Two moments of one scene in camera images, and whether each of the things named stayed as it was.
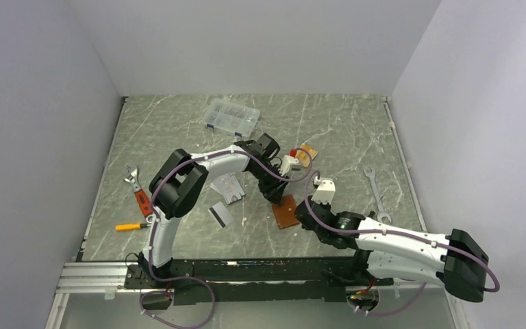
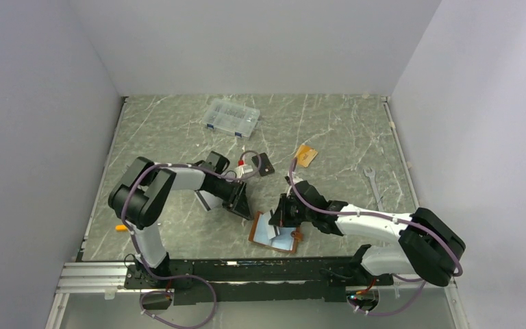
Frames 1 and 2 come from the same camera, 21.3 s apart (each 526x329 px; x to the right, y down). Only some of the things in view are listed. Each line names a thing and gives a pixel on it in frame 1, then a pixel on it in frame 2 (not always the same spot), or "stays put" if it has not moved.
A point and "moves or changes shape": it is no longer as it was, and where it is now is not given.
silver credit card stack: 229,186 moves or changes shape
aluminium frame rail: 88,277 stays put
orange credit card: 304,155 stays put
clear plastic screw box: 234,118 stays put
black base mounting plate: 253,280 stays put
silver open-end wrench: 381,214 stays put
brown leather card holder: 285,212 moves or changes shape
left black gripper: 273,192 to 242,207
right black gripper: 326,206 to 281,217
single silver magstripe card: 221,214 to 272,230
